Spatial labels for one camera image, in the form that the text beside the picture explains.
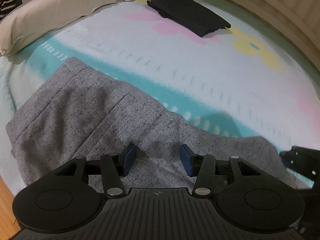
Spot grey speckled pants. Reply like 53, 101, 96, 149
6, 57, 304, 189

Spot floral bed sheet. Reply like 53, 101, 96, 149
1, 0, 319, 193

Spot folded black garment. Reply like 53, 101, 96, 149
147, 0, 231, 37

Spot beige plain pillow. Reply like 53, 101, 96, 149
1, 0, 134, 56

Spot wooden bed frame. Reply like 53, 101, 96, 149
230, 0, 319, 68

